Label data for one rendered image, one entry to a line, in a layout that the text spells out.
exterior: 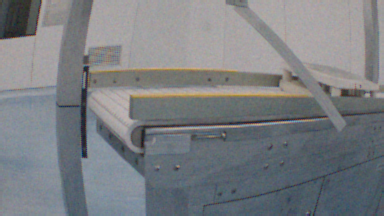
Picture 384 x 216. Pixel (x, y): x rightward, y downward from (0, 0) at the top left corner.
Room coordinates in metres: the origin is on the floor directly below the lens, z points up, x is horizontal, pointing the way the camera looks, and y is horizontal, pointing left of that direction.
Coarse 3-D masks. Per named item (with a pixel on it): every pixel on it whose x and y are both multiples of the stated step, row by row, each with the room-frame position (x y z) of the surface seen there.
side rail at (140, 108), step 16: (224, 96) 0.75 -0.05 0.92; (240, 96) 0.76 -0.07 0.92; (336, 96) 0.90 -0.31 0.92; (352, 96) 0.94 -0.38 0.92; (144, 112) 0.69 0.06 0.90; (160, 112) 0.70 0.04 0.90; (176, 112) 0.71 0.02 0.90; (192, 112) 0.72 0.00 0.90; (208, 112) 0.73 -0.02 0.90; (224, 112) 0.75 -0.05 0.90; (240, 112) 0.76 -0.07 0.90; (256, 112) 0.78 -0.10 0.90; (272, 112) 0.79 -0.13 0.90; (288, 112) 0.81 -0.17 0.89; (304, 112) 0.83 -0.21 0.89; (320, 112) 0.86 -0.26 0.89
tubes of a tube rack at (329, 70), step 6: (306, 66) 1.09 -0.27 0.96; (312, 66) 1.06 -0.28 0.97; (318, 66) 1.06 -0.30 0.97; (324, 66) 1.12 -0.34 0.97; (330, 66) 1.17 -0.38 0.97; (324, 72) 1.01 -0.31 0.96; (330, 72) 0.99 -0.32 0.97; (336, 72) 1.00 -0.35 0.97; (342, 72) 1.05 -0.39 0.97; (348, 72) 1.11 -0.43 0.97; (342, 78) 0.99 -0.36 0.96; (348, 78) 1.00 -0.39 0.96; (354, 78) 1.01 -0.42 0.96; (360, 78) 1.03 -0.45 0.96; (324, 84) 1.01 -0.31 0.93; (324, 90) 1.01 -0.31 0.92; (330, 90) 0.98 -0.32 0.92; (342, 90) 0.98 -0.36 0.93; (348, 90) 1.00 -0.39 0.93; (354, 90) 1.02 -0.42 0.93; (360, 90) 1.04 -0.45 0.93; (360, 96) 1.04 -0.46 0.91
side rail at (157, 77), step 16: (96, 80) 0.93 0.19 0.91; (112, 80) 0.94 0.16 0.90; (128, 80) 0.96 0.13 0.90; (144, 80) 0.98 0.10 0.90; (160, 80) 0.99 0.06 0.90; (176, 80) 1.01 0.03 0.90; (192, 80) 1.03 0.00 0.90; (224, 80) 1.06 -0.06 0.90; (240, 80) 1.08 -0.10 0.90; (256, 80) 1.10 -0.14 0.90; (272, 80) 1.13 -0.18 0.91
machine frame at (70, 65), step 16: (80, 0) 0.91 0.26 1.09; (368, 0) 1.43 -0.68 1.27; (80, 16) 0.91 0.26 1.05; (368, 16) 1.43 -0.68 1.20; (64, 32) 0.92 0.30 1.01; (80, 32) 0.91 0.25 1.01; (368, 32) 1.44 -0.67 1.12; (64, 48) 0.90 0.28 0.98; (80, 48) 0.92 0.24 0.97; (368, 48) 1.44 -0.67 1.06; (64, 64) 0.90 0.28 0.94; (80, 64) 0.92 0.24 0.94; (368, 64) 1.44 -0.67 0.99; (64, 80) 0.90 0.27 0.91; (80, 80) 0.92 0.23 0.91; (368, 80) 1.44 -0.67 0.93; (64, 96) 0.90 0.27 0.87; (80, 96) 0.92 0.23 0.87; (64, 112) 0.90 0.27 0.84; (64, 128) 0.90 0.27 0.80; (64, 144) 0.90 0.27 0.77; (80, 144) 0.92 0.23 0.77; (64, 160) 0.90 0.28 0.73; (80, 160) 0.92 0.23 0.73; (64, 176) 0.90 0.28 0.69; (80, 176) 0.92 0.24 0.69; (64, 192) 0.91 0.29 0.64; (80, 192) 0.92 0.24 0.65; (80, 208) 0.91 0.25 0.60
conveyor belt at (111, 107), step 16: (96, 96) 0.89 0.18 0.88; (112, 96) 0.87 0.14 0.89; (128, 96) 0.88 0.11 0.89; (368, 96) 1.28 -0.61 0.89; (96, 112) 0.85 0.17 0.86; (112, 112) 0.77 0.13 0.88; (128, 112) 0.75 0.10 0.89; (352, 112) 0.95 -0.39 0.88; (368, 112) 0.99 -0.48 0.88; (112, 128) 0.75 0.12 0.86; (128, 128) 0.69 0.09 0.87; (128, 144) 0.69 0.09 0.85
